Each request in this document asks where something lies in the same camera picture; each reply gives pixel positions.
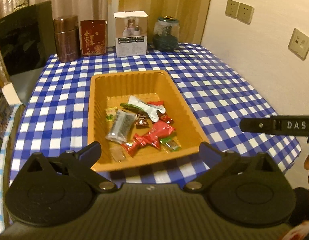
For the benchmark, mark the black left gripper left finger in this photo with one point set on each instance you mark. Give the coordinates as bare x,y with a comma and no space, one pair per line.
50,191

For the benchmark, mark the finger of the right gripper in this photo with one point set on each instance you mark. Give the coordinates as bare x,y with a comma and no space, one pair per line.
277,125

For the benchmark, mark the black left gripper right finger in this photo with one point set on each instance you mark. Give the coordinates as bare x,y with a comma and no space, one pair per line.
249,191

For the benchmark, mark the green clear candy packet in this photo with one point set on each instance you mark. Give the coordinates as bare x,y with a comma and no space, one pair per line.
170,144

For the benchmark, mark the yellow green candy packet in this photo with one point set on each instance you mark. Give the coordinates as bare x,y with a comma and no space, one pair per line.
111,114

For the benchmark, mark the grey striped snack packet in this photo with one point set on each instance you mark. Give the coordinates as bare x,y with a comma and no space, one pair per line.
121,126

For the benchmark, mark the red snack packet large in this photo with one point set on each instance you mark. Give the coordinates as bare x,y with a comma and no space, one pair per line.
158,131

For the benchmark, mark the small red candy packet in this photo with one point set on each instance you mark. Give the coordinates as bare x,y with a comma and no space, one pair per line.
162,117

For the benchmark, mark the white green snack pouch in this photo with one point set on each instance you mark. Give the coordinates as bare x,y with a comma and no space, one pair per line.
138,106

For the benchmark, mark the red snack packet long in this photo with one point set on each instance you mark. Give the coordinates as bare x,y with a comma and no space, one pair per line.
138,141

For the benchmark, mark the blue white checkered tablecloth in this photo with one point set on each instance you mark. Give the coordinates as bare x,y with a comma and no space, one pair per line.
56,117

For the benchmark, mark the orange plastic tray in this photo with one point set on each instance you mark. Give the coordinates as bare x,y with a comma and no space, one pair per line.
109,90

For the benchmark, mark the black monitor screen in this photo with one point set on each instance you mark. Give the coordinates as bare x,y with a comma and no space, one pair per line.
27,38

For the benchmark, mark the brown metallic canister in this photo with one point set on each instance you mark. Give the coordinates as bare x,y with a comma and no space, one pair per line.
67,40

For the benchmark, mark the glass jar with green lid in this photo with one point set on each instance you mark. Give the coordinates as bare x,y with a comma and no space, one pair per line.
166,33

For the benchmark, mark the red gold patterned box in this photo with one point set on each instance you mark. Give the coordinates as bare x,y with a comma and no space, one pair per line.
93,37

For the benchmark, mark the white product box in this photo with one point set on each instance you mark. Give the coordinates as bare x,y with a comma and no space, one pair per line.
130,33

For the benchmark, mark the beige wall data socket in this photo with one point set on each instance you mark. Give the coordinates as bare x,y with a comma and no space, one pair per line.
299,44

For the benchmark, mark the beige double wall socket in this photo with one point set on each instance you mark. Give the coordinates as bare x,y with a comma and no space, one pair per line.
240,11

